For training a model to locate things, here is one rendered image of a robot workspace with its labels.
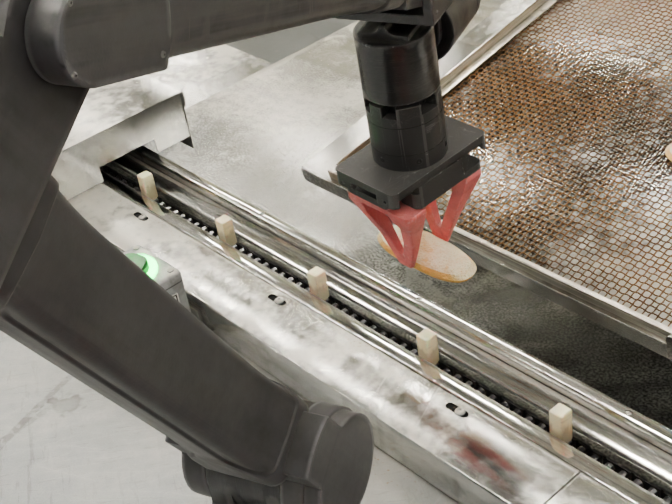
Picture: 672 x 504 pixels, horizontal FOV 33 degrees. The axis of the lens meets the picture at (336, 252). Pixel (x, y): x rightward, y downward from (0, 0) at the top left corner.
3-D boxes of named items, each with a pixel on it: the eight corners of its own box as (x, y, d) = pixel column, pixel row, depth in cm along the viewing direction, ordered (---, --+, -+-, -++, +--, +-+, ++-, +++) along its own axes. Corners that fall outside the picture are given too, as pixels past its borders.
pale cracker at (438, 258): (366, 244, 95) (364, 233, 94) (398, 221, 97) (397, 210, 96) (455, 291, 89) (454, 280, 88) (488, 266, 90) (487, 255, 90)
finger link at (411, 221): (358, 263, 93) (340, 168, 87) (419, 219, 96) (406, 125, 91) (418, 296, 89) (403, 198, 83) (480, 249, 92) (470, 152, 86)
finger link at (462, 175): (369, 254, 94) (352, 160, 88) (429, 211, 97) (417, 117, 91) (430, 287, 89) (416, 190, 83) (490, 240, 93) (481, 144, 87)
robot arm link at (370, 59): (337, 30, 79) (413, 36, 77) (376, -16, 84) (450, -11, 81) (351, 115, 83) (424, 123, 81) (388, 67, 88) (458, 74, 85)
